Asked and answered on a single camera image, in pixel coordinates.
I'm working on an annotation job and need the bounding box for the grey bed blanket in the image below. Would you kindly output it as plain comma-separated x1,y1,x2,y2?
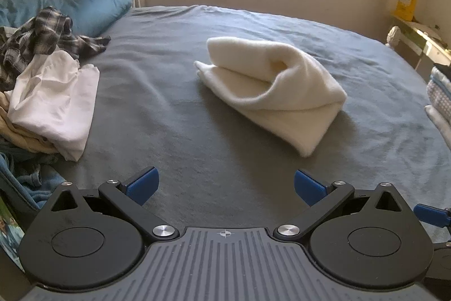
46,5,451,247

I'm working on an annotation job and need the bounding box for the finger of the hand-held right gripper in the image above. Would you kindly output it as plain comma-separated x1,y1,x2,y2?
413,203,451,228
427,241,451,292

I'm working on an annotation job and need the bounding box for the teal pillow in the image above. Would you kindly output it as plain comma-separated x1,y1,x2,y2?
0,0,134,38

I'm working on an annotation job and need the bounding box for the yellow box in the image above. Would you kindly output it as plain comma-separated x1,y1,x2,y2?
394,0,418,21

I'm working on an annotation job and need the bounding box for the plaid shirt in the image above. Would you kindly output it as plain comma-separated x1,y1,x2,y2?
0,6,111,93

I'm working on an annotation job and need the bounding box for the stack of folded towels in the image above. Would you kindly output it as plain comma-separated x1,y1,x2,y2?
424,66,451,134

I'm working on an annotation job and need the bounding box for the cream fleece sweater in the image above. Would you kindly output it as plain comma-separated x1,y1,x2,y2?
194,36,349,158

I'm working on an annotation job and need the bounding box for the beige cloth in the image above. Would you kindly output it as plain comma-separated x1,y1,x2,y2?
0,91,59,154

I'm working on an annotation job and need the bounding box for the cream wooden shelf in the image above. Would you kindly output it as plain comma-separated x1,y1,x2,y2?
389,15,451,74

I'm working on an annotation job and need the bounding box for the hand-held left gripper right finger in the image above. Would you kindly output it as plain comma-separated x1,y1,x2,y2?
273,170,413,241

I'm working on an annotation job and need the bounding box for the printed photo sheet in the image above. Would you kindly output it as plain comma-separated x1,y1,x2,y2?
0,197,25,264

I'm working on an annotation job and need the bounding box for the white shirt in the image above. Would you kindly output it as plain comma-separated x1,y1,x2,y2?
5,50,100,161

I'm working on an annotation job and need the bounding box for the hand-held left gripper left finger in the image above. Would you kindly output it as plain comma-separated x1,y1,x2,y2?
46,166,178,241

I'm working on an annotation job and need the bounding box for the light blue cloth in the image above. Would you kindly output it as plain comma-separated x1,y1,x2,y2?
0,151,67,210

